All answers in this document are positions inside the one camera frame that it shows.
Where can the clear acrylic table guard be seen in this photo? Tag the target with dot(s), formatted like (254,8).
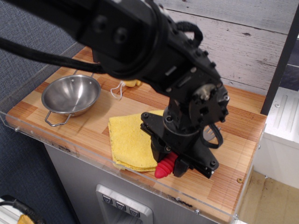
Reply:
(82,147)

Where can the grey toy dispenser panel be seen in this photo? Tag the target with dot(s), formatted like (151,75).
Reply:
(120,209)

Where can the red handled metal fork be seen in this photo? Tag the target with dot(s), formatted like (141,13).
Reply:
(163,168)

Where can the black yellow object bottom left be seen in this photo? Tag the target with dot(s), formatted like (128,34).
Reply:
(13,211)

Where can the black right frame post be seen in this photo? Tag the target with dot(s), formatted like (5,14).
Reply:
(282,63)

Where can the white ridged side unit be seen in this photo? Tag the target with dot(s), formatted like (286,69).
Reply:
(277,155)

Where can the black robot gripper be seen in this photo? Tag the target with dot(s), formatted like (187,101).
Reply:
(166,137)

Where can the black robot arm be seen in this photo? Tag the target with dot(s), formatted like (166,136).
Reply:
(137,39)

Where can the folded yellow cloth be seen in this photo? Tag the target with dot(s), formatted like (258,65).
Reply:
(130,145)

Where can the stainless steel two-handled bowl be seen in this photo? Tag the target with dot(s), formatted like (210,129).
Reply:
(71,96)

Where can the yellow plush toy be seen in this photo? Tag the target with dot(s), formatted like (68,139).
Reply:
(128,83)

